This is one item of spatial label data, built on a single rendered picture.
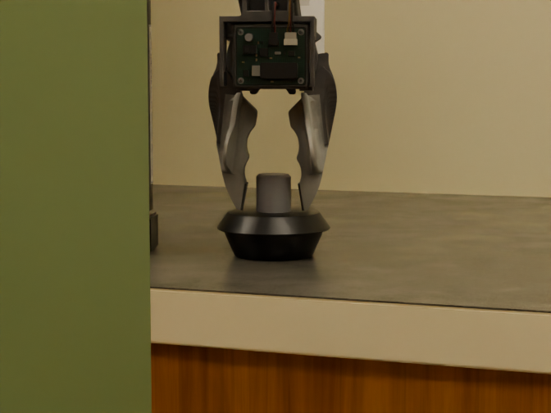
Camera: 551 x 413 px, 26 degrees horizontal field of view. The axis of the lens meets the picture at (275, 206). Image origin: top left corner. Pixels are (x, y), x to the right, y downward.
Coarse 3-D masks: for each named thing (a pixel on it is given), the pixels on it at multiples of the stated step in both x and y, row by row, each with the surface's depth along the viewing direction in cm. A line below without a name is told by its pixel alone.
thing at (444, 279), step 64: (192, 192) 148; (256, 192) 148; (320, 192) 148; (384, 192) 148; (192, 256) 96; (320, 256) 96; (384, 256) 96; (448, 256) 96; (512, 256) 96; (192, 320) 82; (256, 320) 80; (320, 320) 79; (384, 320) 77; (448, 320) 76; (512, 320) 75
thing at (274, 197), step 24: (264, 192) 95; (288, 192) 95; (240, 216) 94; (264, 216) 93; (288, 216) 93; (312, 216) 94; (240, 240) 94; (264, 240) 93; (288, 240) 93; (312, 240) 94
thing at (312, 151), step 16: (304, 96) 93; (304, 112) 92; (320, 112) 94; (304, 128) 94; (320, 128) 94; (304, 144) 95; (320, 144) 94; (304, 160) 95; (320, 160) 94; (304, 176) 95; (320, 176) 95; (304, 192) 95; (304, 208) 95
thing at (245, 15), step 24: (264, 0) 90; (288, 0) 89; (240, 24) 88; (264, 24) 88; (288, 24) 87; (312, 24) 87; (240, 48) 88; (264, 48) 88; (288, 48) 88; (312, 48) 88; (240, 72) 88; (264, 72) 88; (288, 72) 88; (312, 72) 88
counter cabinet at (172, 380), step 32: (160, 352) 86; (192, 352) 85; (224, 352) 84; (256, 352) 84; (160, 384) 86; (192, 384) 86; (224, 384) 85; (256, 384) 84; (288, 384) 83; (320, 384) 82; (352, 384) 82; (384, 384) 81; (416, 384) 80; (448, 384) 80; (480, 384) 79; (512, 384) 78; (544, 384) 77
